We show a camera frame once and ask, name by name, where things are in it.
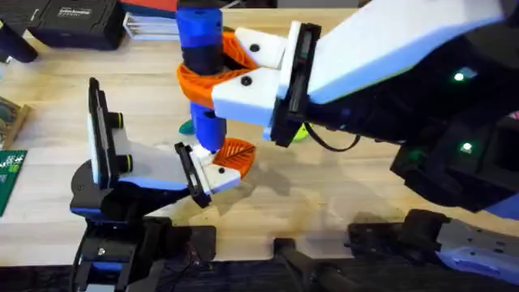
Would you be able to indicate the lime green toy vegetable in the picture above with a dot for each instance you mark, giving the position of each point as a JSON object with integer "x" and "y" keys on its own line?
{"x": 302, "y": 134}

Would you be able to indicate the dark cylinder tool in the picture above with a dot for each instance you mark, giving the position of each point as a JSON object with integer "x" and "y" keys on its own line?
{"x": 16, "y": 46}

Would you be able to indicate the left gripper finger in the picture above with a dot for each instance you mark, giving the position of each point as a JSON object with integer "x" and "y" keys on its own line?
{"x": 198, "y": 157}
{"x": 235, "y": 158}

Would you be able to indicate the wooden framed board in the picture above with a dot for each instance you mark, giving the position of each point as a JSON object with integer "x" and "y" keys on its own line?
{"x": 11, "y": 121}

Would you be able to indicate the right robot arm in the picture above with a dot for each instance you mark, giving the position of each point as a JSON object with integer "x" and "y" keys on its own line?
{"x": 474, "y": 247}

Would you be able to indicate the teal green disc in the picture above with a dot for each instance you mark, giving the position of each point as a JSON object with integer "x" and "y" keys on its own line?
{"x": 186, "y": 128}

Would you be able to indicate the black rail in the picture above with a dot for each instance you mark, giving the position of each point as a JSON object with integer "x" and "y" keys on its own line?
{"x": 259, "y": 280}

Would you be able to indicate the red flat box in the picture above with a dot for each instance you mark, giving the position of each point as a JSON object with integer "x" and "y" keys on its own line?
{"x": 150, "y": 5}

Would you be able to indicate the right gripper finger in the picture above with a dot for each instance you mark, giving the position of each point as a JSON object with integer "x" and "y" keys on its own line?
{"x": 263, "y": 48}
{"x": 243, "y": 97}

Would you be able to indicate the green board with blocks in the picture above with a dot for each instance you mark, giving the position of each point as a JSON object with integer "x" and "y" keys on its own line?
{"x": 10, "y": 178}

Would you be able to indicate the large black case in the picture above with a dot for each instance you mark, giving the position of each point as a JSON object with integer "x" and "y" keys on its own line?
{"x": 77, "y": 22}

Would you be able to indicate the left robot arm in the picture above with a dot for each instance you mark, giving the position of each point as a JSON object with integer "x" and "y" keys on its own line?
{"x": 117, "y": 251}

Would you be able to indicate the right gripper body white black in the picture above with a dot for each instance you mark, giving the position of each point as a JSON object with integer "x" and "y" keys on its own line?
{"x": 385, "y": 44}

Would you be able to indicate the black upright left wrist plate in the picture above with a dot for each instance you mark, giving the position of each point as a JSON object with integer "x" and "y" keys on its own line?
{"x": 100, "y": 134}

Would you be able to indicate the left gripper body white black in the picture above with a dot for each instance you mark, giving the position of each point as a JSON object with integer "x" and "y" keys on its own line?
{"x": 154, "y": 170}

